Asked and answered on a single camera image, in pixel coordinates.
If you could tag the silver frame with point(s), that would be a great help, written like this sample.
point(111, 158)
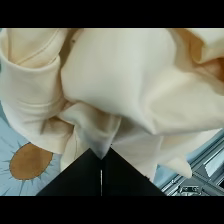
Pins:
point(200, 175)

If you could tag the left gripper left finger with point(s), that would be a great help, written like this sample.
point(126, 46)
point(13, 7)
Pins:
point(81, 178)

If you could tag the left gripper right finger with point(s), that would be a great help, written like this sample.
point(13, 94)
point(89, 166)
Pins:
point(125, 178)

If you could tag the cream shirt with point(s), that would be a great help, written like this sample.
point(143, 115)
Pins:
point(126, 76)

